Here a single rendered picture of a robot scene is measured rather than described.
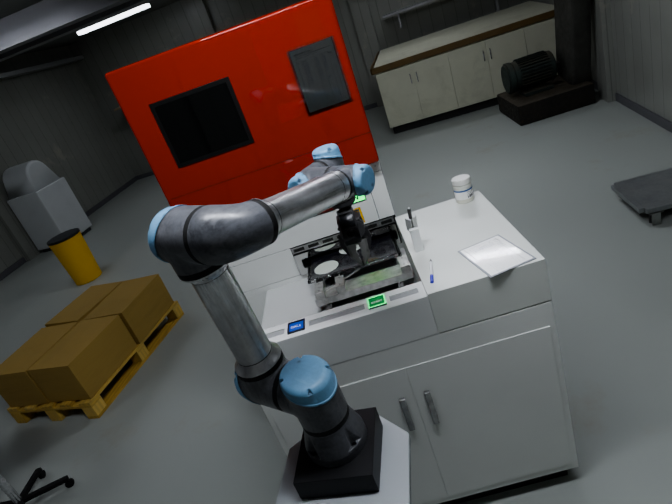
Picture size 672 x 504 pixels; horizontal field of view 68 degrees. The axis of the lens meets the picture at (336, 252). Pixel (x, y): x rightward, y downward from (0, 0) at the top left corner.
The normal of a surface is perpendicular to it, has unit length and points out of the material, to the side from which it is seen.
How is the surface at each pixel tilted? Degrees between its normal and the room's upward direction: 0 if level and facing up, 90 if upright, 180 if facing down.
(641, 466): 0
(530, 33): 90
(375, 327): 90
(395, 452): 0
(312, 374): 10
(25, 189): 80
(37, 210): 90
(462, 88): 90
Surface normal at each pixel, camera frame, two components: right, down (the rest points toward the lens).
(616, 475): -0.31, -0.85
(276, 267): 0.05, 0.43
